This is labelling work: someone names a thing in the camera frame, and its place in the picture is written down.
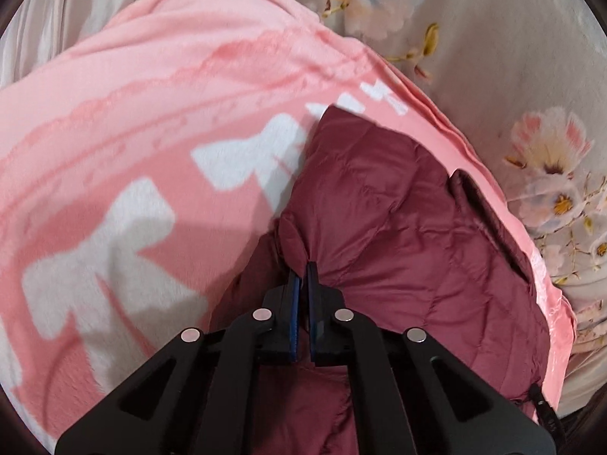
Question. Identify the grey floral bedsheet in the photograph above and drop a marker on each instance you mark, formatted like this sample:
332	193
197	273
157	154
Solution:
498	33

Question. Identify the pink blanket with white bows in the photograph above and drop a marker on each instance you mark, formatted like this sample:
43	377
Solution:
142	104

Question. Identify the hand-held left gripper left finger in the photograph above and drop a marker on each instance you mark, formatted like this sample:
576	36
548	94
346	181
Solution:
294	303

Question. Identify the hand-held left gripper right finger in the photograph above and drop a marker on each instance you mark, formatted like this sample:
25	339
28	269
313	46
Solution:
312	303

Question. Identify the maroon puffer jacket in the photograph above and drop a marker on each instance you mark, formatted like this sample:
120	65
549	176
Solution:
403	222

